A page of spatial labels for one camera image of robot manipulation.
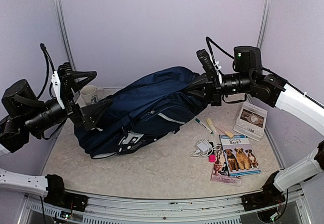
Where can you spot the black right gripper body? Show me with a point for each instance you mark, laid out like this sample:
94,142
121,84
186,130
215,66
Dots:
216,89

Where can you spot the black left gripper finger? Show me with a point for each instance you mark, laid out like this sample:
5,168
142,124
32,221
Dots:
91,114
78,79

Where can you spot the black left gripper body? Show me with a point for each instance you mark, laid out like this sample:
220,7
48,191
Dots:
73,110

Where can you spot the navy blue backpack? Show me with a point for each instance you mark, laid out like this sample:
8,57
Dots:
142,113

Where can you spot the white grey book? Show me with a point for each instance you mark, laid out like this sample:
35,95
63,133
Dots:
251,121

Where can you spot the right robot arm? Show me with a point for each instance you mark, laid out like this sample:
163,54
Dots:
275,91

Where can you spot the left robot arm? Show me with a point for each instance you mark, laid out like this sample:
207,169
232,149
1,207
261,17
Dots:
29,116

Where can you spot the white ceramic mug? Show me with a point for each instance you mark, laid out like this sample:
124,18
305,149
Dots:
91,94

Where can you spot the green capped white marker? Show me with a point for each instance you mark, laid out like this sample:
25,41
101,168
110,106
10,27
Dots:
204,126

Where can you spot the pink highlighter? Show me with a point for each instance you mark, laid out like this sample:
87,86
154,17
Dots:
222,129

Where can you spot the pink small cap object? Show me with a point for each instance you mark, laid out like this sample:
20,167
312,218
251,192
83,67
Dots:
211,158

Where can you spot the dog cover book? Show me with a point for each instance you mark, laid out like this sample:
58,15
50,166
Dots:
239,156

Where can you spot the pink cover book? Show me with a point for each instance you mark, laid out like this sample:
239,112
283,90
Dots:
220,172

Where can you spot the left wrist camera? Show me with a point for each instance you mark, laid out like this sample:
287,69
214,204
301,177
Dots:
60,82

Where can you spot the white charger with cable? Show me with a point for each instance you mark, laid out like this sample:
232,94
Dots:
206,148

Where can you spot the metal front rail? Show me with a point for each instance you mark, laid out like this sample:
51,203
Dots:
108,209

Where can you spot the left aluminium corner post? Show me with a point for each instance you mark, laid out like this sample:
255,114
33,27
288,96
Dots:
63,31

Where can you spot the aluminium corner post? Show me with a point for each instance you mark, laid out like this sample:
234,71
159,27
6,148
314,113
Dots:
63,31
264,23

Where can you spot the right aluminium corner post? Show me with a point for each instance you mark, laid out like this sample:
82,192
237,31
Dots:
264,23

